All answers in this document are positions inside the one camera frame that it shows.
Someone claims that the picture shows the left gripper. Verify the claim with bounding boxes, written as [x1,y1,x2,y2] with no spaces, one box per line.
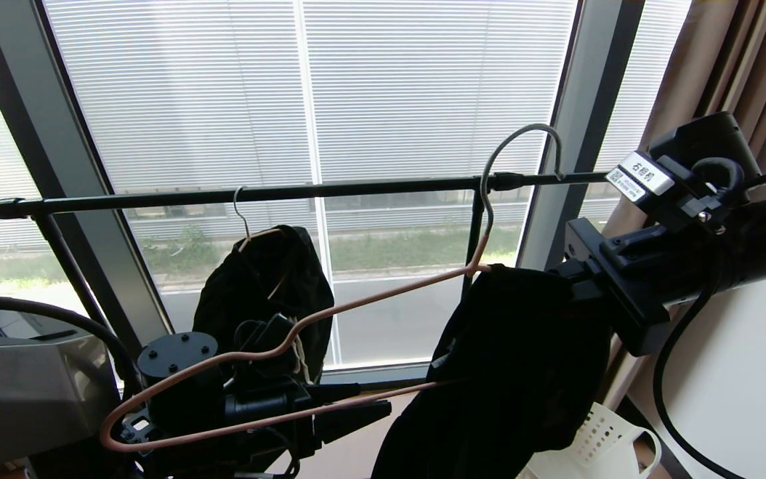
[222,381,395,454]

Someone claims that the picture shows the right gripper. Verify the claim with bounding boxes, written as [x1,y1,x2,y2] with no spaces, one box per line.
[548,217,724,358]

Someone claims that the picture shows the pink clothes hanger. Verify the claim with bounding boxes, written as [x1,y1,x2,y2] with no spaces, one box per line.
[99,123,566,454]
[233,186,289,255]

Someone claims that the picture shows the black shorts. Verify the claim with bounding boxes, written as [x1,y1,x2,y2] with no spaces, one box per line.
[192,224,336,388]

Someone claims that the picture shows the black garment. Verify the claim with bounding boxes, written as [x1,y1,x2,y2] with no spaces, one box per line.
[370,263,614,479]

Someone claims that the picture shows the white laundry basket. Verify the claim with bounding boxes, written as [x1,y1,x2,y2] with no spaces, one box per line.
[521,401,663,479]

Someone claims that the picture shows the black clothes rack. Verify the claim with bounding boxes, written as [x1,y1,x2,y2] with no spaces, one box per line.
[0,172,613,347]

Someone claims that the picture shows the beige curtain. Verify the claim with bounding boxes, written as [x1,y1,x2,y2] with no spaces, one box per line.
[596,0,766,413]

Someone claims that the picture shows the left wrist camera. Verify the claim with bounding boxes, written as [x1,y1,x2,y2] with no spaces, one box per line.
[232,311,299,375]

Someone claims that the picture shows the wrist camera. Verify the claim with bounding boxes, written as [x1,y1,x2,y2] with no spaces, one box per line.
[604,110,761,232]
[232,311,299,375]

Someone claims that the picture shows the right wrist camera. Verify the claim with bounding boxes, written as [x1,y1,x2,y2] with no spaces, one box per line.
[604,110,761,232]

